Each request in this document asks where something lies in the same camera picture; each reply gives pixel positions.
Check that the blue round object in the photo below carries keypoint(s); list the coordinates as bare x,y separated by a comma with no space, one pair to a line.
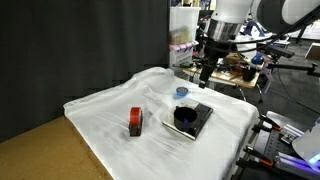
257,59

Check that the grey metal base plate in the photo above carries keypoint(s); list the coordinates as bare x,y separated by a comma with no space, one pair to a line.
278,118

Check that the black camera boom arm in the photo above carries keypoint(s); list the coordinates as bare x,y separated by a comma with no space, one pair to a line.
290,65

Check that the black clamp with orange grip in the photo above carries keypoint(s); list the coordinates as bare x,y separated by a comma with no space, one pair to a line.
256,160
268,121

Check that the black perforated mounting board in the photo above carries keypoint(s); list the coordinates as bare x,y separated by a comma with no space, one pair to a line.
283,146

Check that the black hardcover book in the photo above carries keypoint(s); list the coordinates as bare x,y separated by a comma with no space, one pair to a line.
200,120

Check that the blue bowl with grains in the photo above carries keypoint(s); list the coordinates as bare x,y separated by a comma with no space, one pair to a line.
182,91

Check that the translucent plastic storage bin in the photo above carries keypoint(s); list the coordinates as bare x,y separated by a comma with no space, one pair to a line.
183,26

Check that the small aluminium bracket block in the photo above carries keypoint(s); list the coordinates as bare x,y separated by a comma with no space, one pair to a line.
290,133

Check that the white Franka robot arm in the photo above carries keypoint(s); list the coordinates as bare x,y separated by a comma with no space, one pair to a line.
230,13

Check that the brown wooden table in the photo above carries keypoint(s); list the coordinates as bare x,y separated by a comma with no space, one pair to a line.
40,156

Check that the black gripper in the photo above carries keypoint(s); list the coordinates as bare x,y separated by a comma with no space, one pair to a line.
210,63

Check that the cluttered wooden workbench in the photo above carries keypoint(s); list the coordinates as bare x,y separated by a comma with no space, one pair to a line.
233,75

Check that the aluminium extrusion rail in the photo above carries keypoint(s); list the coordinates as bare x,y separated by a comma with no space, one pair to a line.
293,163

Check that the white tablecloth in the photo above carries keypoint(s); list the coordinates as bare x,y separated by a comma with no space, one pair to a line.
160,153

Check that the red tape dispenser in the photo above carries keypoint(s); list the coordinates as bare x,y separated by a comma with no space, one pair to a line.
135,120

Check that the black curtain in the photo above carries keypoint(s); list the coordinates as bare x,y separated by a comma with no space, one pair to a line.
83,50

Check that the black cup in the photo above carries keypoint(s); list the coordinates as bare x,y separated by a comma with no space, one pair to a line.
249,73

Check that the black mug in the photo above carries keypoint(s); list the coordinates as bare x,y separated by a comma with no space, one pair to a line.
185,118

